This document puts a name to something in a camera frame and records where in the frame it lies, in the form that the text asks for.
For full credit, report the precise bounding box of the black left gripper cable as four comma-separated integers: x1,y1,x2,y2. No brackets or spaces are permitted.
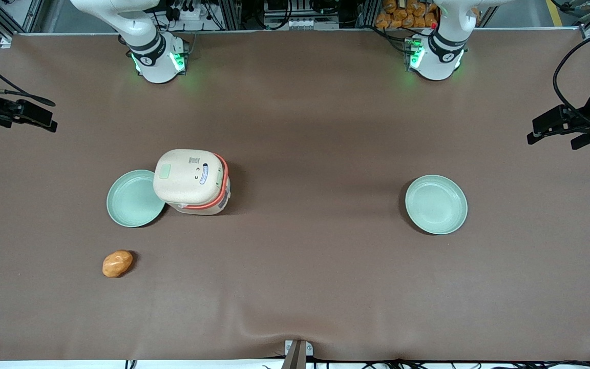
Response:
552,32,590,129

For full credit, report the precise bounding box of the brown table cover cloth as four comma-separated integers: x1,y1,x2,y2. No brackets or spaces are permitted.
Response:
0,28,590,362

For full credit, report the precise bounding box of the beige rice cooker orange trim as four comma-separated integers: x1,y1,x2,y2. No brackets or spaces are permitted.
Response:
152,149,232,216

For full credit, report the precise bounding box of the pale green round plate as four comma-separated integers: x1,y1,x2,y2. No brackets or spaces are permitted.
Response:
405,174,469,236
106,169,167,228

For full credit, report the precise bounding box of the white power strip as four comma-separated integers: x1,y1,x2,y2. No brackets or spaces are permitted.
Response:
168,3,204,22

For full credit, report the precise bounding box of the bag of orange breads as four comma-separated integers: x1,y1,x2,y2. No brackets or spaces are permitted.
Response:
375,0,439,30

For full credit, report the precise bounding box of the orange-brown potato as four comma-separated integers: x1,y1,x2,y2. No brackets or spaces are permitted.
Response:
102,249,134,279

